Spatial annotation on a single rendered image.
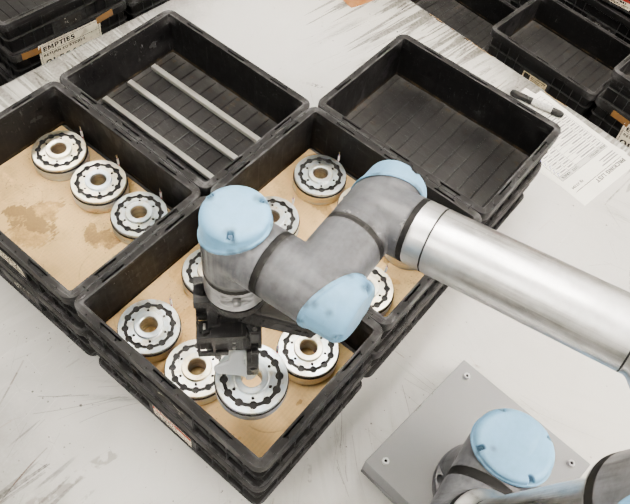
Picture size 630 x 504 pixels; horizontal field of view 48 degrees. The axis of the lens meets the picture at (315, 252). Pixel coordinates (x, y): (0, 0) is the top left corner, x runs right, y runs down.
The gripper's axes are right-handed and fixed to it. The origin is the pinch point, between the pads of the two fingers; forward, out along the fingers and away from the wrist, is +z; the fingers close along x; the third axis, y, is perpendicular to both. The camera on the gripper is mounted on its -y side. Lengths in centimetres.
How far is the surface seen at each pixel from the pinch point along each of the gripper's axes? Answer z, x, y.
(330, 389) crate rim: 6.5, 2.8, -11.5
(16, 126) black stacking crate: 10, -54, 42
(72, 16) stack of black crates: 47, -132, 46
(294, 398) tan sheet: 16.5, 0.0, -6.9
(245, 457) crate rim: 6.5, 12.2, 1.5
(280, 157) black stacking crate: 11.6, -47.1, -7.4
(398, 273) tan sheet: 16.5, -22.9, -27.8
